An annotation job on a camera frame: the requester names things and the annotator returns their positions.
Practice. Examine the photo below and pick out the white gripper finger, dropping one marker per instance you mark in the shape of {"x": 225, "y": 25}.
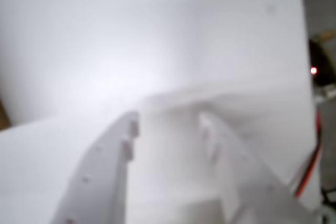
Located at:
{"x": 249, "y": 182}
{"x": 105, "y": 169}

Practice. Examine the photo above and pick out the brown cardboard box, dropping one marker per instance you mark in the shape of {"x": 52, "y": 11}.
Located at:
{"x": 4, "y": 119}

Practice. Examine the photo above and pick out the dark board with red light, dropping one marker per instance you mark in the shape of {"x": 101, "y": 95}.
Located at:
{"x": 321, "y": 61}

